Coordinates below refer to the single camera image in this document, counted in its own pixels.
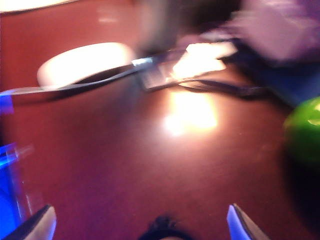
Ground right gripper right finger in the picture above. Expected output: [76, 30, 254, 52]
[226, 203, 272, 240]

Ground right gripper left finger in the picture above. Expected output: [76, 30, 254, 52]
[0, 204, 57, 240]

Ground green apple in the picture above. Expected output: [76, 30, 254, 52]
[282, 96, 320, 163]

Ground white thermos bottle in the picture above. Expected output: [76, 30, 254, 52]
[136, 0, 193, 57]

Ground white computer mouse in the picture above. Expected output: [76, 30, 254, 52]
[36, 41, 136, 88]

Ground clear badge card holder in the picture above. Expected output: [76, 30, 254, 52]
[136, 42, 238, 91]

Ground white notebook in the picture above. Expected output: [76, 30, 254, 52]
[0, 0, 81, 13]

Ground blue lanyard strap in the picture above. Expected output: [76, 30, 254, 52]
[179, 57, 320, 108]

